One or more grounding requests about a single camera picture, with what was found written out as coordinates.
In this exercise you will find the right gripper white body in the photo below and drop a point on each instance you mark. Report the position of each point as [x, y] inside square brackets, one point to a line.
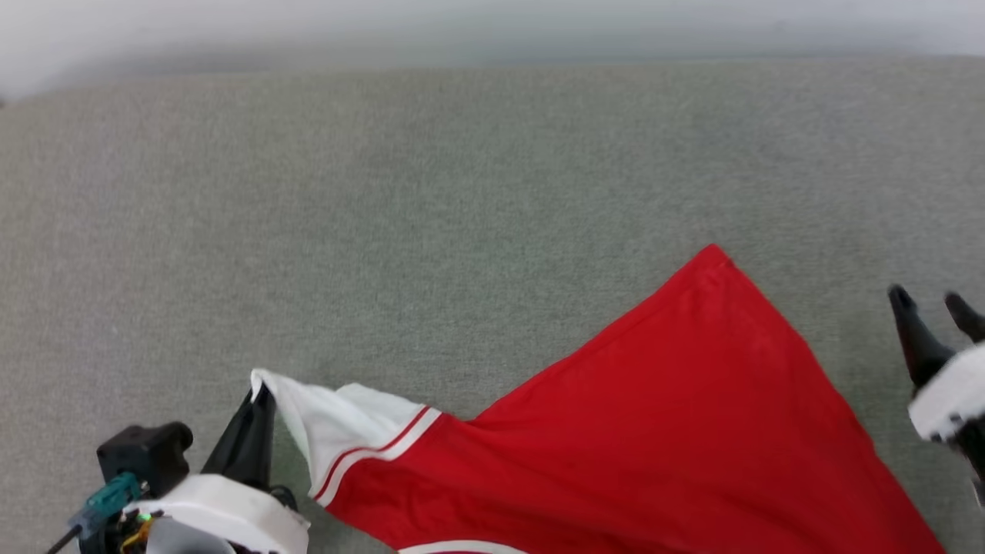
[954, 392]

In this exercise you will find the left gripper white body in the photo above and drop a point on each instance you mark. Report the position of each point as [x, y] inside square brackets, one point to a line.
[223, 508]

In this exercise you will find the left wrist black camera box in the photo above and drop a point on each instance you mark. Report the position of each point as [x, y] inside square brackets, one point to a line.
[142, 454]

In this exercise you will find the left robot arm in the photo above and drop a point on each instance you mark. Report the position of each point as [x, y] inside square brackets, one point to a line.
[181, 542]

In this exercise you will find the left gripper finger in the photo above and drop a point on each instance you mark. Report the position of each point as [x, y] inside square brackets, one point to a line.
[235, 442]
[267, 438]

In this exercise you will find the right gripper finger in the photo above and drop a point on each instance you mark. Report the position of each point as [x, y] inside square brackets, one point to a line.
[969, 317]
[916, 338]

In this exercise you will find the red and white garment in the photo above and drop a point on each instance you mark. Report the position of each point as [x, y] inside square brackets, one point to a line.
[654, 431]

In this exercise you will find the left wrist teal connector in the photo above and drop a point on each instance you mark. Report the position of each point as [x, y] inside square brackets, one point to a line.
[108, 500]

